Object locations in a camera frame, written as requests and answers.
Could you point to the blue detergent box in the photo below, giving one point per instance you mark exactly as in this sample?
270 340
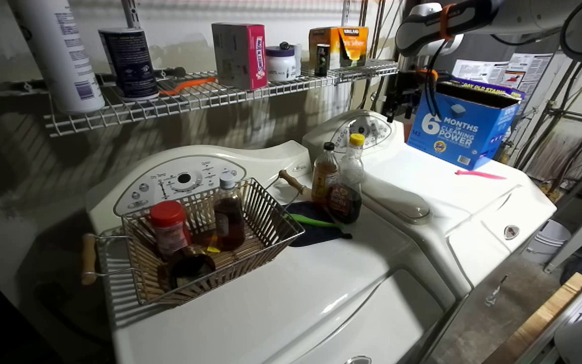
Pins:
465 129

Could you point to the black cap amber bottle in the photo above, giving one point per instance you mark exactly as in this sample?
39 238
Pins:
324 174

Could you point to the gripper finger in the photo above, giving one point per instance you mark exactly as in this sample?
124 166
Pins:
391 111
407 111

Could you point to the red lid spice jar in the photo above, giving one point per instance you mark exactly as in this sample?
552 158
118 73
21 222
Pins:
168 227

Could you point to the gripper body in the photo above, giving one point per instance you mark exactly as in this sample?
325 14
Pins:
406 90

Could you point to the washing machine knob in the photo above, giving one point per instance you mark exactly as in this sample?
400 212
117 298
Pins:
366 129

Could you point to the dark blue cloth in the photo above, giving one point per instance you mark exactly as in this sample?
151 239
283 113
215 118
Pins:
311 233

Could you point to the bundle of metal pipes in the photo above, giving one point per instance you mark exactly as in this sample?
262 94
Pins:
564 121

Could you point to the white washing machine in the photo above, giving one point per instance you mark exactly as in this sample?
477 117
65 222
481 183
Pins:
452 212

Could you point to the white bucket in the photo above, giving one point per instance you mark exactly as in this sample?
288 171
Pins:
548 241

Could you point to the dryer door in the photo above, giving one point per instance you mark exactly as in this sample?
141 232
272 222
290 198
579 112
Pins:
372 323

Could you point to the pink stick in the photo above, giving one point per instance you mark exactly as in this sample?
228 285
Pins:
480 175

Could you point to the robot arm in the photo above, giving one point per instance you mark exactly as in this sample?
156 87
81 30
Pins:
478 15

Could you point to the white container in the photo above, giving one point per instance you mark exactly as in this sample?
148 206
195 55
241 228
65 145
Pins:
298 55

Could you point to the washing machine lid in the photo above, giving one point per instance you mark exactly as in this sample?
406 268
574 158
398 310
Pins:
452 194

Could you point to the yellow cap dark sauce bottle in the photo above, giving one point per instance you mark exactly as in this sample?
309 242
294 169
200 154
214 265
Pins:
347 187

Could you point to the dark glass jar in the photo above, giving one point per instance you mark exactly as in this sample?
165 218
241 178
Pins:
189 265

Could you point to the dark blue canister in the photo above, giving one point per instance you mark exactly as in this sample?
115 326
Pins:
130 63

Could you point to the small black bottle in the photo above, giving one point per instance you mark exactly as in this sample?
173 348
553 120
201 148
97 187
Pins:
322 60

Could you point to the green stick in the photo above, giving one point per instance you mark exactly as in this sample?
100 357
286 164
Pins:
313 221

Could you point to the white spray can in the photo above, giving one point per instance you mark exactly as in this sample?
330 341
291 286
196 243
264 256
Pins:
61 55

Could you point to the white cap brown liquid bottle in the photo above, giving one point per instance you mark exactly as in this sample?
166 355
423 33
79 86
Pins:
229 217

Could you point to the orange box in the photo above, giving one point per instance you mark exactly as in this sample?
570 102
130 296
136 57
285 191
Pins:
339 45

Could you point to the pink and grey box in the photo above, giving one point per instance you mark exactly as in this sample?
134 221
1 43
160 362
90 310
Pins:
240 55

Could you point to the small metal object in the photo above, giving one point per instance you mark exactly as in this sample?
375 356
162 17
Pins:
494 292

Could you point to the white jar with dark lid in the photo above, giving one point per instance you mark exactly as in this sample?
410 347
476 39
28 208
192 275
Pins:
281 64

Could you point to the dryer knob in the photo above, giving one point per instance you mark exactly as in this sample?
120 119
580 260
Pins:
184 178

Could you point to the white dryer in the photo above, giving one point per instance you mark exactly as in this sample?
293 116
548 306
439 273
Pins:
291 288

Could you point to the papers on wall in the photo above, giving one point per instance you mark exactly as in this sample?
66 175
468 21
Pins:
511 71

